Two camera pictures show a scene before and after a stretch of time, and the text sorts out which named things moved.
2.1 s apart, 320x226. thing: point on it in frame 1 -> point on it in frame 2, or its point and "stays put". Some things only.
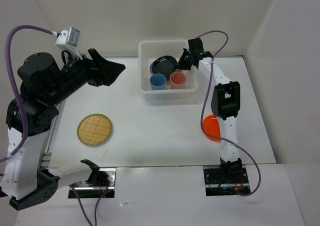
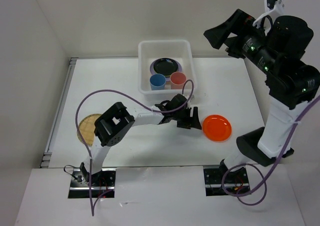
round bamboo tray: (94, 129) stays put
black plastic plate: (165, 65) stays put
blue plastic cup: (157, 82) stays put
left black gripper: (108, 70) -> (194, 123)
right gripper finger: (185, 61) -> (239, 22)
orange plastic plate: (211, 126) stays put
